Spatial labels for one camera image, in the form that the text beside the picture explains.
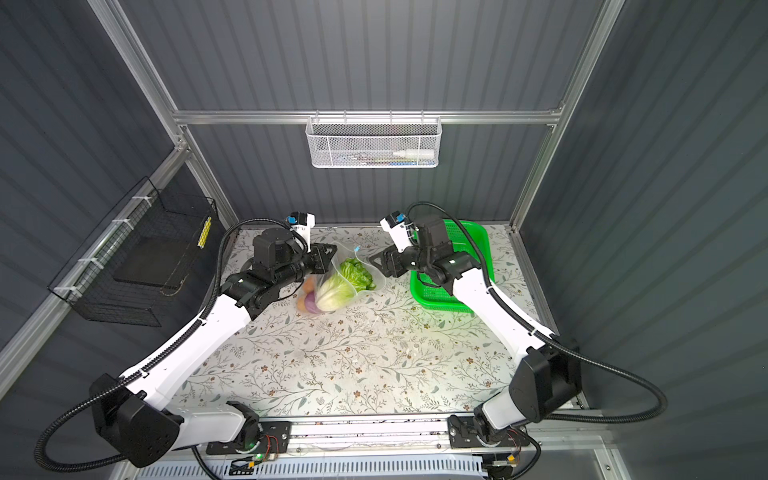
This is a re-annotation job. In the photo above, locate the white ribbed vent panel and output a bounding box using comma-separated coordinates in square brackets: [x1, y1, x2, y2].
[134, 454, 490, 480]

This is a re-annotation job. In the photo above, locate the toy napa cabbage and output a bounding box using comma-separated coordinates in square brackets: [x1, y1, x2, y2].
[315, 258, 377, 312]

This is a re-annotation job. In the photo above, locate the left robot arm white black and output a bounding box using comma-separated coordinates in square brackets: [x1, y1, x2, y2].
[91, 227, 337, 467]

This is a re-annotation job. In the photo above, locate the green plastic basket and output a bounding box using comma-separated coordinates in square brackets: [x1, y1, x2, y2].
[410, 219, 495, 313]

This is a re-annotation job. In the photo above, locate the yellow tag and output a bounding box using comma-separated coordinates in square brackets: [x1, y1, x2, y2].
[197, 216, 212, 249]

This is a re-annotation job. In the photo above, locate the clear zip top bag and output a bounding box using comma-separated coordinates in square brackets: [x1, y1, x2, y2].
[297, 244, 387, 315]

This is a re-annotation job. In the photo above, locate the white marker pen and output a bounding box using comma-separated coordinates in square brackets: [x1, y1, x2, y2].
[393, 149, 436, 162]

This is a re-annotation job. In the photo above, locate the aluminium mounting rail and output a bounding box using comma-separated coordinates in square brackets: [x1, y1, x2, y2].
[125, 413, 610, 457]

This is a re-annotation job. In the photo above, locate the toy purple onion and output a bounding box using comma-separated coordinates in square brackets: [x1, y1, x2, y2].
[304, 292, 322, 315]

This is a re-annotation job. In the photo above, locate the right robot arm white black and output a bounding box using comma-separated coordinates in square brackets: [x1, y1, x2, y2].
[369, 211, 582, 436]

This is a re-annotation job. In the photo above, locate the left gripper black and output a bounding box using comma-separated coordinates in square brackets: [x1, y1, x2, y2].
[274, 241, 335, 293]

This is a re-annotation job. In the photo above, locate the black flat pad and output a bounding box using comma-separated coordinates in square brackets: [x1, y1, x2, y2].
[113, 237, 192, 290]

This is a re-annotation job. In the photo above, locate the left black corrugated cable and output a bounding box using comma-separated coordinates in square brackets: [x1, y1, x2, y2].
[33, 217, 295, 474]

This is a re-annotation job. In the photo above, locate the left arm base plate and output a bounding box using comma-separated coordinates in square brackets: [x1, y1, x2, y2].
[205, 421, 292, 456]

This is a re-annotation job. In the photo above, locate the white wire mesh basket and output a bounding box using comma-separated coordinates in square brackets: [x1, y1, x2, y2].
[305, 113, 443, 169]

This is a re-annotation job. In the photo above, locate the right black corrugated cable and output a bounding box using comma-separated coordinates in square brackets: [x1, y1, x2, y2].
[404, 200, 669, 425]

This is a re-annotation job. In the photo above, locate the black corrugated cable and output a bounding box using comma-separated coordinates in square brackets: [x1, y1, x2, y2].
[33, 217, 295, 474]
[404, 200, 669, 425]

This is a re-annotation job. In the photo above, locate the black wire cage basket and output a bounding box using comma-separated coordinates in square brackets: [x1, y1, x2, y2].
[48, 177, 221, 327]

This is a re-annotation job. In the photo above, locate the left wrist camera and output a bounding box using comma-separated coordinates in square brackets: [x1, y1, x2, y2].
[286, 211, 316, 251]

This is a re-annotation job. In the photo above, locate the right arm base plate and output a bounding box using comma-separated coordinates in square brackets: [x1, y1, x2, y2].
[447, 415, 530, 450]

